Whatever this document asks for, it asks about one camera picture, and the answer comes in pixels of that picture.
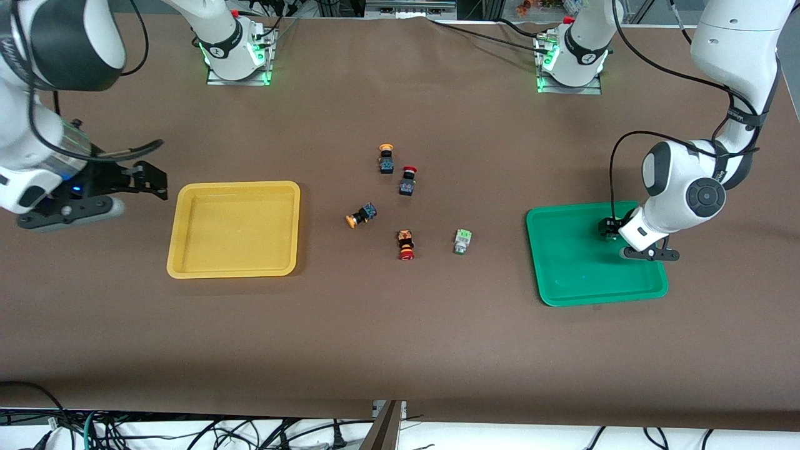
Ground green plastic tray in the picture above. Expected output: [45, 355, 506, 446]
[526, 200, 669, 308]

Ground yellow plastic tray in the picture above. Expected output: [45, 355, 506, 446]
[166, 181, 301, 279]

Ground colourful background items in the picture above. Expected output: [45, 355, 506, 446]
[516, 0, 585, 16]

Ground grey metal table beam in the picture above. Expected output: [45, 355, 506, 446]
[357, 400, 408, 450]

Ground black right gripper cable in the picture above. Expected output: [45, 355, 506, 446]
[9, 0, 164, 163]

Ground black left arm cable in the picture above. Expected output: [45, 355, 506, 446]
[609, 0, 760, 219]

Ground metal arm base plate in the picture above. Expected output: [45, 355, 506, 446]
[206, 25, 277, 86]
[534, 34, 604, 96]

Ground black looping right arm cable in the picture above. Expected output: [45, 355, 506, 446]
[119, 0, 151, 77]

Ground long black tabletop cable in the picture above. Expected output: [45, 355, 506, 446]
[427, 17, 544, 54]

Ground aluminium frame rail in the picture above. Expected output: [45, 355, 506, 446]
[366, 0, 457, 19]

